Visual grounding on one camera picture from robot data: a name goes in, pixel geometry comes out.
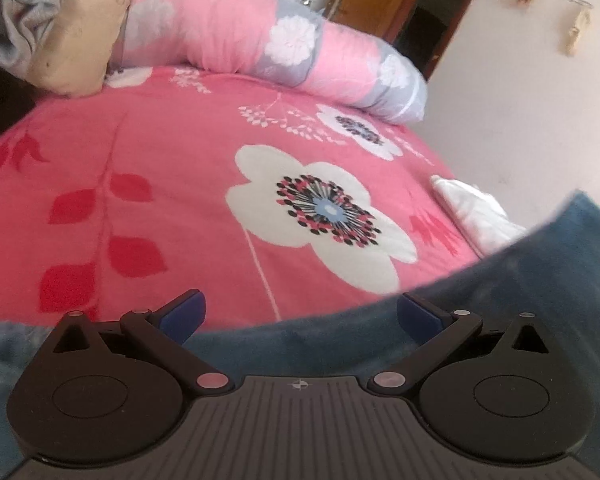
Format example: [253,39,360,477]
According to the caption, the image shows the red floral blanket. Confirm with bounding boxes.
[0,62,481,333]

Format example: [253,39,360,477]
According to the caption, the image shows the dark wooden door frame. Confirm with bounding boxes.
[395,0,493,81]

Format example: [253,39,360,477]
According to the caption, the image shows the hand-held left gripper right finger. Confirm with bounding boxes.
[367,292,551,396]

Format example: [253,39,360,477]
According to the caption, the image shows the beige pants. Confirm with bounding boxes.
[27,0,135,98]

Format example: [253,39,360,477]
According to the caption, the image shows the pink floral rolled quilt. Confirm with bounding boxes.
[62,0,428,126]

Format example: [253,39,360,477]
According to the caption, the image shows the black garment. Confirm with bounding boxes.
[0,60,43,148]

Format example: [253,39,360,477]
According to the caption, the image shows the white folded cloth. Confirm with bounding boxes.
[430,175,528,256]

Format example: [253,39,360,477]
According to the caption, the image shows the large beige wall ornament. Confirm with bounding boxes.
[562,7,593,56]

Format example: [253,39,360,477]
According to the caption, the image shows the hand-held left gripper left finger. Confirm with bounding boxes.
[52,288,233,396]

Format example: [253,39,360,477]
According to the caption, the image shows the blue jeans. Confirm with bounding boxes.
[0,189,600,480]

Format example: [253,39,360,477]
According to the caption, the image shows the grey garment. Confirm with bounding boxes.
[0,0,65,68]

